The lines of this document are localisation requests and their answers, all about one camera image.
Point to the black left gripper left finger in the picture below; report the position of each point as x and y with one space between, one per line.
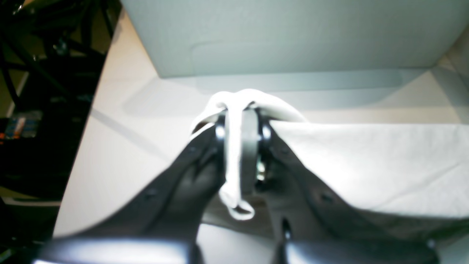
160 224

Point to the white t-shirt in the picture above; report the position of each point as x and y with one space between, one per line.
410 179

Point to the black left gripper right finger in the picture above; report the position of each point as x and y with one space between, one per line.
312 224

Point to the white plastic bin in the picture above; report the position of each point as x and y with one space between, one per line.
275 45

